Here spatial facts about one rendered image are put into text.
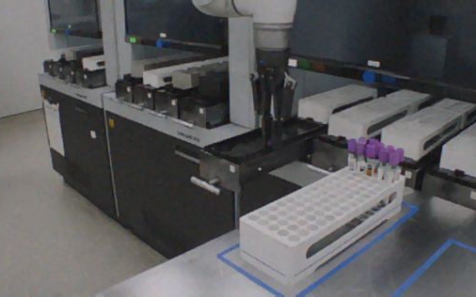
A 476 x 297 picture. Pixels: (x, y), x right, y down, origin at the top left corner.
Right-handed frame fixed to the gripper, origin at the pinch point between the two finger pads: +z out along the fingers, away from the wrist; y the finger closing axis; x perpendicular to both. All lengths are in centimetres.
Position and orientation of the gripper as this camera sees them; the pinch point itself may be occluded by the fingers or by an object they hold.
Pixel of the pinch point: (272, 132)
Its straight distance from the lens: 105.6
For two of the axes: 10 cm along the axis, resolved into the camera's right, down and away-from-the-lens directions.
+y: -7.1, -2.5, 6.6
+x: -7.1, 2.6, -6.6
